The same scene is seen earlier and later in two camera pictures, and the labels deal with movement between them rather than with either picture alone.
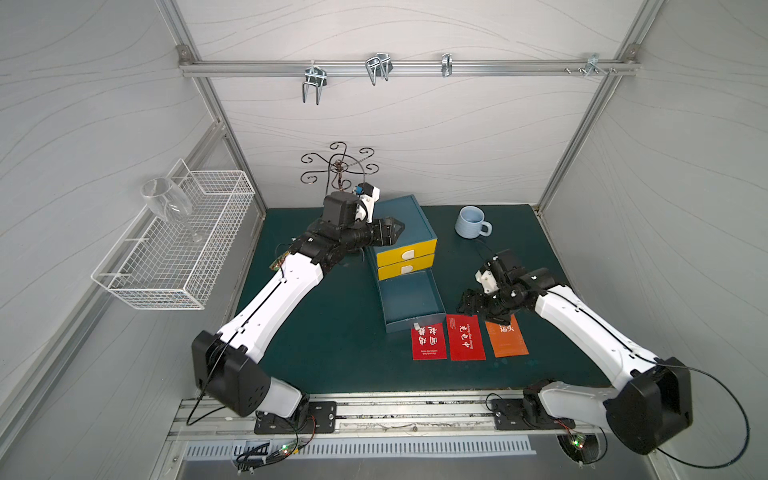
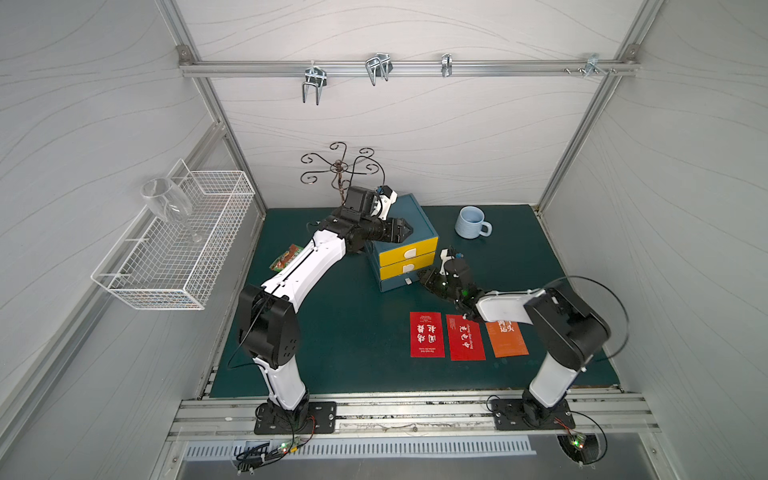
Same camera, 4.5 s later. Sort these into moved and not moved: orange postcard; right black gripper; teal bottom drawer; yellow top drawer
Moved: right black gripper; teal bottom drawer
Not moved: orange postcard; yellow top drawer
